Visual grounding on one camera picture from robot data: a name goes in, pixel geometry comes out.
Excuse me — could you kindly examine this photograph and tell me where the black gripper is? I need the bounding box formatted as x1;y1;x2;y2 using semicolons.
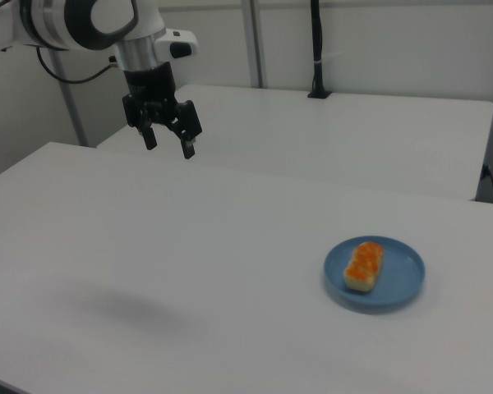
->
122;61;203;160

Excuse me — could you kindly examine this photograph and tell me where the orange glazed bread loaf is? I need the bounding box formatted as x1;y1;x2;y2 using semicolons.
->
343;241;385;295

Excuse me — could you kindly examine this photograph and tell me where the white side table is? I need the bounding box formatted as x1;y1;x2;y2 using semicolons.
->
94;84;493;202

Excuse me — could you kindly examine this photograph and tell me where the blue round plate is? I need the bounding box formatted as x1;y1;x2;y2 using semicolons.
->
323;235;426;309

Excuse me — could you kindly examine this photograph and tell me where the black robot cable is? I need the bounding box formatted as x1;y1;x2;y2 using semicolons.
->
35;45;118;85

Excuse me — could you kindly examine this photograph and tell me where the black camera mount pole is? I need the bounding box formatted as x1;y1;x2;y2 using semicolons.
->
306;0;332;100

